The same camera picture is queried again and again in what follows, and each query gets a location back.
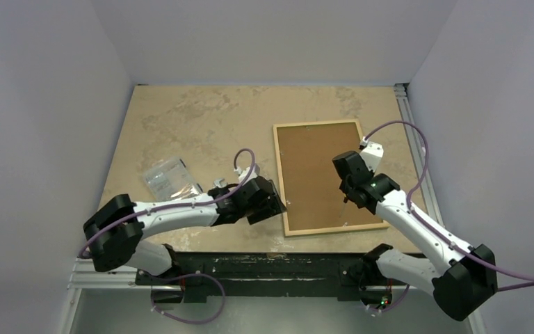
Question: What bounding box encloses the green picture frame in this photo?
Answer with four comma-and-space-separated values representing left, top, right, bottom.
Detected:
273, 119, 389, 237

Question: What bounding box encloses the yellow handled screwdriver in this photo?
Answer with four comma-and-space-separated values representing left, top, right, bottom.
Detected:
339, 197, 348, 218

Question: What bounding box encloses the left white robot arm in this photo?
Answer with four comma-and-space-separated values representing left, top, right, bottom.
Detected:
80, 176, 286, 285

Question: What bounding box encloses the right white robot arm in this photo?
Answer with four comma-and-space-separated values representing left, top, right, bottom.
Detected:
332, 151, 498, 321

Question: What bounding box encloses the black adjustable wrench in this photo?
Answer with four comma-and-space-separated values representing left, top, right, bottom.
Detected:
214, 178, 228, 188

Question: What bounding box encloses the clear plastic organizer box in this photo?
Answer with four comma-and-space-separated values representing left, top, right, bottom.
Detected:
143, 157, 203, 202

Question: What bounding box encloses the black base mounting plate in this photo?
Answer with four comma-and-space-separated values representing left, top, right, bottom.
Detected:
135, 252, 404, 309

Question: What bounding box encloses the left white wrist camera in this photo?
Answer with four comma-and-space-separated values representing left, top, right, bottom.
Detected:
234, 164, 260, 182

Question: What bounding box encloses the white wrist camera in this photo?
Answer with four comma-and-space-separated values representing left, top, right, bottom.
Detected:
234, 164, 260, 182
359, 137, 384, 172

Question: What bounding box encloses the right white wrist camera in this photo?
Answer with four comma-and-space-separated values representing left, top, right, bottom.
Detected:
359, 137, 384, 172

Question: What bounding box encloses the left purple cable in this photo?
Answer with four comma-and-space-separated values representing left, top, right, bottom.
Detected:
76, 148, 257, 324

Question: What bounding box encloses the front aluminium rail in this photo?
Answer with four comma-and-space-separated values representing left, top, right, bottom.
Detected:
67, 257, 475, 292

